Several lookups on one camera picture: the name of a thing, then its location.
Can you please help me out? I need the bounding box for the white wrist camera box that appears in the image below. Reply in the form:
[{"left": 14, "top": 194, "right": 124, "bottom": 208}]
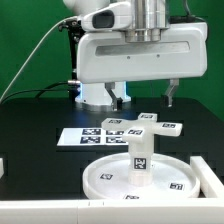
[{"left": 81, "top": 1, "right": 132, "bottom": 31}]

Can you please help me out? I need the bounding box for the white cable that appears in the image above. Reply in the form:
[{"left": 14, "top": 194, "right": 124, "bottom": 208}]
[{"left": 0, "top": 15, "right": 78, "bottom": 103}]

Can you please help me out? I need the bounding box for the black cable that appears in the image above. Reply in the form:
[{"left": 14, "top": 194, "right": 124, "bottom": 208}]
[{"left": 0, "top": 81, "right": 75, "bottom": 105}]

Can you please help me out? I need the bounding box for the white L-shaped frame border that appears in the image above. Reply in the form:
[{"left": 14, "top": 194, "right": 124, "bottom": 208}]
[{"left": 0, "top": 156, "right": 224, "bottom": 224}]

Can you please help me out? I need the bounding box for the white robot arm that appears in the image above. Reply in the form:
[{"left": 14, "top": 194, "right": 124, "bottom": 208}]
[{"left": 60, "top": 0, "right": 208, "bottom": 111}]

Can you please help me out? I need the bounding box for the white round table top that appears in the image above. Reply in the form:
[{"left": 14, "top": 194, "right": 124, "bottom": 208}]
[{"left": 82, "top": 153, "right": 200, "bottom": 200}]

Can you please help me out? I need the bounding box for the white marker tag sheet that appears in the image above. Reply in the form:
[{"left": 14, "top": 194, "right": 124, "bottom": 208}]
[{"left": 57, "top": 128, "right": 126, "bottom": 146}]

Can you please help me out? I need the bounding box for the small white block left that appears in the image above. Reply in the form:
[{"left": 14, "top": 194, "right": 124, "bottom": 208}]
[{"left": 0, "top": 158, "right": 4, "bottom": 179}]

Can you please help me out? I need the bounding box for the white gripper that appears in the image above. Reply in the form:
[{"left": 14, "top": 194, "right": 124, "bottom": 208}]
[{"left": 77, "top": 22, "right": 207, "bottom": 111}]

